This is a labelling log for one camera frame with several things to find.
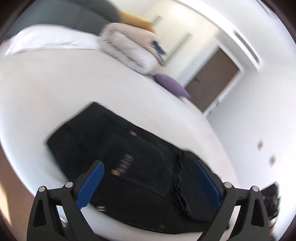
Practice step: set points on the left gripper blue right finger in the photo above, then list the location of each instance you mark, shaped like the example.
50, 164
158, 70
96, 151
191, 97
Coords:
210, 183

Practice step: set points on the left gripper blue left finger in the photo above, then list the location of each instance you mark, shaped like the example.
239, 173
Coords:
87, 183

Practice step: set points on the black denim pants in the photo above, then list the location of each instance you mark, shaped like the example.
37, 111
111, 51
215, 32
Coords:
148, 183

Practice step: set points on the brown wooden door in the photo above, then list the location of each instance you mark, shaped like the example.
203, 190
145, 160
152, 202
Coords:
213, 77

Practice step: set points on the purple cushion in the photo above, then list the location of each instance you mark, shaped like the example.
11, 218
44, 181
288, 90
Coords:
171, 85

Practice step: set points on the folded beige duvet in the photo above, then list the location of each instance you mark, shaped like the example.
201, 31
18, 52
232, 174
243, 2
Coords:
131, 46

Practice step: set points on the folded blue grey cloth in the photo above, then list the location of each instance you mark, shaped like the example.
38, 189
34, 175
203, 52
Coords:
160, 52

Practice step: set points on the white bed pillow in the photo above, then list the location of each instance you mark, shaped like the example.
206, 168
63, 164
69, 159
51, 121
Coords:
51, 37

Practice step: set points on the dark grey headboard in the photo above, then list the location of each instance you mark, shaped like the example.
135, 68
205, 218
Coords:
86, 16

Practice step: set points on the yellow pillow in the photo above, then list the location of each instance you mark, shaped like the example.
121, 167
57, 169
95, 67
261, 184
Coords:
136, 21

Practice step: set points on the beige wall socket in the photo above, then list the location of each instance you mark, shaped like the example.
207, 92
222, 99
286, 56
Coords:
260, 145
272, 160

